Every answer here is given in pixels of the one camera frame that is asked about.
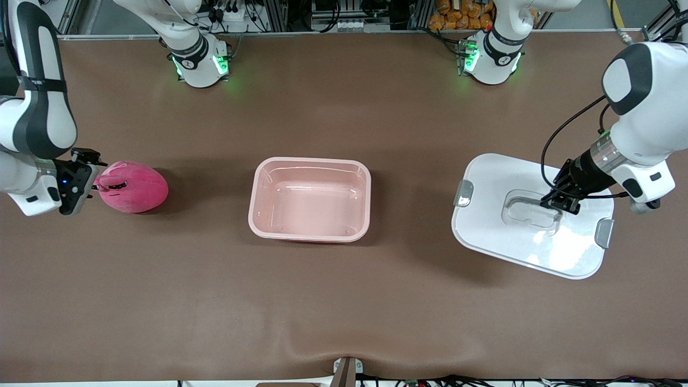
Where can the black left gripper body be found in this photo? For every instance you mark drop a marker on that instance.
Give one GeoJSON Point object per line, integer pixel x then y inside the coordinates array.
{"type": "Point", "coordinates": [577, 173]}

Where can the pink plush toy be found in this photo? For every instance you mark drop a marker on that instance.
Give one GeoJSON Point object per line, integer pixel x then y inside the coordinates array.
{"type": "Point", "coordinates": [134, 188]}

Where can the white box lid grey clips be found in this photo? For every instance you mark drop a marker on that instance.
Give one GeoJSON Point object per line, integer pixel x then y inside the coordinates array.
{"type": "Point", "coordinates": [516, 242]}

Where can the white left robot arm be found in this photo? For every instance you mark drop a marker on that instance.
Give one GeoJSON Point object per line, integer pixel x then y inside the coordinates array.
{"type": "Point", "coordinates": [650, 107]}

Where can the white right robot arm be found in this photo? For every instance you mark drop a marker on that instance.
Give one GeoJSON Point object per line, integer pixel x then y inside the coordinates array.
{"type": "Point", "coordinates": [37, 113]}

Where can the pink plastic storage box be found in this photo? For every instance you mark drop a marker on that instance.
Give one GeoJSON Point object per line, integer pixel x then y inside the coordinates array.
{"type": "Point", "coordinates": [309, 201]}

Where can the white power strip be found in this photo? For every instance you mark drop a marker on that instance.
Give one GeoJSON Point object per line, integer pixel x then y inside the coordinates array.
{"type": "Point", "coordinates": [236, 16]}

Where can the orange packaged goods pile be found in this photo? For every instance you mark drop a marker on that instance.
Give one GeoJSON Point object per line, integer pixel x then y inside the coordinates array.
{"type": "Point", "coordinates": [446, 21]}

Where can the brown table mat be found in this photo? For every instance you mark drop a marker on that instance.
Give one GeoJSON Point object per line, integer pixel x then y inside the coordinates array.
{"type": "Point", "coordinates": [344, 312]}

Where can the aluminium frame strut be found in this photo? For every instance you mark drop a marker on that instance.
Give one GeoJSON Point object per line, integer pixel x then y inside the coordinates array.
{"type": "Point", "coordinates": [67, 16]}
{"type": "Point", "coordinates": [658, 27]}

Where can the aluminium table edge rail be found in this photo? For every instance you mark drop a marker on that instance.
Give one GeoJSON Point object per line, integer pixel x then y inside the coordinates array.
{"type": "Point", "coordinates": [349, 32]}

